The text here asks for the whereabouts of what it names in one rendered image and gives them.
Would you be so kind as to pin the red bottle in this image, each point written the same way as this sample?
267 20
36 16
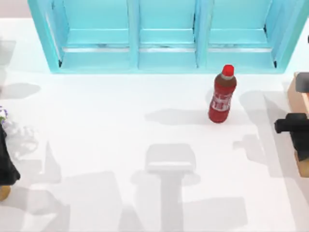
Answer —
220 101

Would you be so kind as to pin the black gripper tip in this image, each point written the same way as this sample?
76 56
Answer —
295 125
6 159

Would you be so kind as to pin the light blue rack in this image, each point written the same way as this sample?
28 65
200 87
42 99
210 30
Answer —
166 46

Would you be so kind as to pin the purple flowering plant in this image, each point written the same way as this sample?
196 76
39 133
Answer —
3 116

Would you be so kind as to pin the brown plant pot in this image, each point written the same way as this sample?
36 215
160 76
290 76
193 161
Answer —
3 192

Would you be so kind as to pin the salmon-coloured shallow box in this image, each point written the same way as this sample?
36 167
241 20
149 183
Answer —
295 101

